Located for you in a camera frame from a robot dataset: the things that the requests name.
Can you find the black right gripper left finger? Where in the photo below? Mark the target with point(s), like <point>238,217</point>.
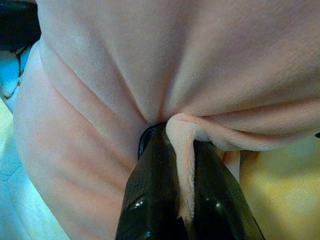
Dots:
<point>155,180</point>

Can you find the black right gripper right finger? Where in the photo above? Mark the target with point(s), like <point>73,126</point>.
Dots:
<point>215,195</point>

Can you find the pink fleece blanket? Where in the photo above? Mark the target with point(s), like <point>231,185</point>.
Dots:
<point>175,62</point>

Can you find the white bed sheet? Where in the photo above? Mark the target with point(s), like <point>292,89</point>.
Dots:
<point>22,200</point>

